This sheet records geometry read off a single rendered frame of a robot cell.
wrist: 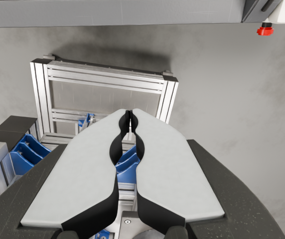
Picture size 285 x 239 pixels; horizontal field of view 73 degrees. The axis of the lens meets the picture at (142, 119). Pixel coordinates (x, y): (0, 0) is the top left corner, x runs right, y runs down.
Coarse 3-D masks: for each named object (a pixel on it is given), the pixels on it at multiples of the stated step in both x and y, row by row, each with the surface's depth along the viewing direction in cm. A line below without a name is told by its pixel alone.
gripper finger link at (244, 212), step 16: (192, 144) 9; (208, 160) 8; (208, 176) 7; (224, 176) 7; (224, 192) 7; (240, 192) 7; (224, 208) 6; (240, 208) 6; (256, 208) 6; (192, 224) 6; (208, 224) 6; (224, 224) 6; (240, 224) 6; (256, 224) 6; (272, 224) 6
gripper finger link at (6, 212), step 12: (60, 144) 9; (48, 156) 8; (36, 168) 8; (48, 168) 8; (24, 180) 7; (36, 180) 7; (12, 192) 7; (24, 192) 7; (36, 192) 7; (0, 204) 6; (12, 204) 6; (24, 204) 6; (0, 216) 6; (12, 216) 6; (0, 228) 6; (12, 228) 6; (24, 228) 6; (36, 228) 6; (48, 228) 6; (60, 228) 6
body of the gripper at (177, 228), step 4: (172, 228) 5; (176, 228) 5; (180, 228) 5; (184, 228) 5; (64, 232) 5; (68, 232) 5; (72, 232) 5; (168, 232) 5; (172, 232) 5; (176, 232) 5; (180, 232) 5; (184, 232) 5; (60, 236) 5; (64, 236) 5; (68, 236) 5; (72, 236) 5; (76, 236) 5; (168, 236) 5; (172, 236) 5; (176, 236) 5; (180, 236) 5; (184, 236) 5
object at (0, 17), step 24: (0, 0) 30; (24, 0) 30; (48, 0) 30; (72, 0) 31; (96, 0) 31; (120, 0) 31; (144, 0) 31; (168, 0) 31; (192, 0) 31; (216, 0) 31; (240, 0) 31; (0, 24) 32; (24, 24) 32; (48, 24) 32; (72, 24) 32; (96, 24) 32; (120, 24) 33; (144, 24) 33; (168, 24) 33
